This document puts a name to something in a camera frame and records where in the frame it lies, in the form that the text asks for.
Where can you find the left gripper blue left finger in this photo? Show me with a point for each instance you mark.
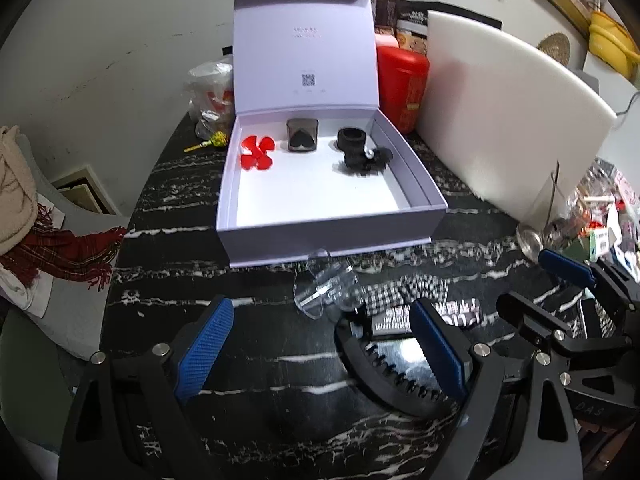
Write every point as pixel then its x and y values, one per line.
pixel 197 345

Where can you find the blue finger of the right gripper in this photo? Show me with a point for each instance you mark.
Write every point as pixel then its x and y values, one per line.
pixel 566 268

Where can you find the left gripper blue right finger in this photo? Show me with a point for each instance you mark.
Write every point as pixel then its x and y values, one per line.
pixel 446 349

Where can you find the black white checkered scrunchie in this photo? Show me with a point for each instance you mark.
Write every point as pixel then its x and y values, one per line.
pixel 379 298

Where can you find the black comb hair clip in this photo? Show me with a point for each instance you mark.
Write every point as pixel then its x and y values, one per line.
pixel 381 379

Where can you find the clear plastic hair claw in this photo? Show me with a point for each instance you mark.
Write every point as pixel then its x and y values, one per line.
pixel 327 284

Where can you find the red hair clip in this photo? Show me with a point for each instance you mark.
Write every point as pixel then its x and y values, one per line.
pixel 255 153

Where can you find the dark heart hair clip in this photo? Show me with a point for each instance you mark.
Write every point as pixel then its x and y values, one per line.
pixel 302 134

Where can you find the black hair scrunchie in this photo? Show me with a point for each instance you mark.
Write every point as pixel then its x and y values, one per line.
pixel 351 142

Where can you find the black lace hair bow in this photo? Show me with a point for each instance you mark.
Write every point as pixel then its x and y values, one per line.
pixel 372 159

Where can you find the white foam board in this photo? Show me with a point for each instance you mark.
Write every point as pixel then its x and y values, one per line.
pixel 501 115

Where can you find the red plaid scarf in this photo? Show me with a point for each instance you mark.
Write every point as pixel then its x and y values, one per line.
pixel 63 254

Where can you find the framed picture on floor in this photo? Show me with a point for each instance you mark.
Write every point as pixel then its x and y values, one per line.
pixel 83 188

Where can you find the yellow lollipop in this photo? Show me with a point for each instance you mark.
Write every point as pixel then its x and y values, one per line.
pixel 218 140

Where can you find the lavender gift box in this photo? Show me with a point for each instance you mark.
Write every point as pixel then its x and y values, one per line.
pixel 315 59

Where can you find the woven round ornament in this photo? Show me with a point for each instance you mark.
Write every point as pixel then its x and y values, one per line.
pixel 557 46

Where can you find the beige knitted scarf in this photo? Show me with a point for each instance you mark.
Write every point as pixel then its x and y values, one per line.
pixel 19 197

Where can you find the red canister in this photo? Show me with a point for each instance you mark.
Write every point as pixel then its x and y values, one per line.
pixel 402 78

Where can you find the plastic bag with cup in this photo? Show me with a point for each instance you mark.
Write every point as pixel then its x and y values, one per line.
pixel 211 94

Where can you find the snack packages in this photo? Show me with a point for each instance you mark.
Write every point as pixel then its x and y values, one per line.
pixel 407 20

